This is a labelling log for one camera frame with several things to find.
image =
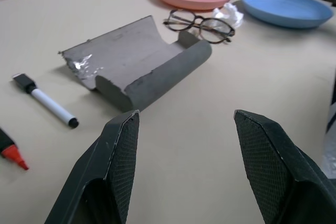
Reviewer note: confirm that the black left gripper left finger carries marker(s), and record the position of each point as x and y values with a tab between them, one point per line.
102	171

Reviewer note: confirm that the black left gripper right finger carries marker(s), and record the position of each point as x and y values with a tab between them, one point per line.
283	171

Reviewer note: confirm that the white marker with black cap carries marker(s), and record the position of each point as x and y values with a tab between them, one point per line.
44	98

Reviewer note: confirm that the blue plastic plate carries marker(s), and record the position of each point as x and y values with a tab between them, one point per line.
286	7

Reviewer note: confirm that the crumpled white tissue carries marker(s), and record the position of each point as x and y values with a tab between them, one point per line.
231	14

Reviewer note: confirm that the tortoiseshell eyeglasses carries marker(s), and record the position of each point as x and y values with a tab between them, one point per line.
202	26

